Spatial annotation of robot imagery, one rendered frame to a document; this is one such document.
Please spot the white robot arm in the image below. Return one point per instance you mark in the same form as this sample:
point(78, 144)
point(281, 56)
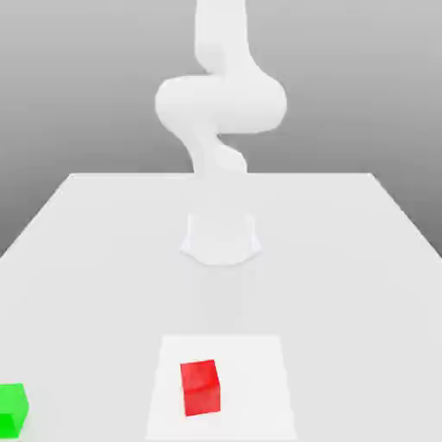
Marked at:
point(221, 103)

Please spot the small red cube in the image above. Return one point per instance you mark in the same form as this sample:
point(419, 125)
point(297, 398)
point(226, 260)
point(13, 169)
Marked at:
point(200, 387)

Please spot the small green cube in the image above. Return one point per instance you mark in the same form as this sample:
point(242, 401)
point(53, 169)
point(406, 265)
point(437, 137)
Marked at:
point(11, 409)

